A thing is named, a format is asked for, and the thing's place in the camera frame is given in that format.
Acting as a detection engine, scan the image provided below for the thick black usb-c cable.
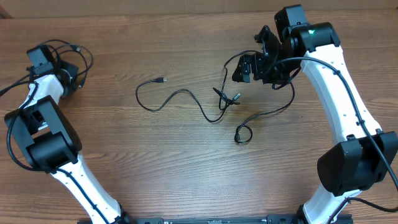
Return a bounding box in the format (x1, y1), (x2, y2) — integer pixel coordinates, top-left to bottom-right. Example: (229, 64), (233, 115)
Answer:
(217, 49), (296, 144)

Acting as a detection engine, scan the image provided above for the thin black usb cable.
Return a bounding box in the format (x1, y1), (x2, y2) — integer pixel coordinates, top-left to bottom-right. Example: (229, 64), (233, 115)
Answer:
(135, 77), (242, 124)

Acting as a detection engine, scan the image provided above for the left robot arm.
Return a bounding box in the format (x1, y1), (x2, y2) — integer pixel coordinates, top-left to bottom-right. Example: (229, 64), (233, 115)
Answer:
(4, 44), (130, 223)

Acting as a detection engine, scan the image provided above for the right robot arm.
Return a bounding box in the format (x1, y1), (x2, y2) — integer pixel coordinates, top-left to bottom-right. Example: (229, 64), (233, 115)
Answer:
(232, 4), (397, 223)

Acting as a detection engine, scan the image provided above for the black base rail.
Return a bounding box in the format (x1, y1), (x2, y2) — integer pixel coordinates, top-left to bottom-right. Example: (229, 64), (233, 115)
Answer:
(77, 214), (354, 224)

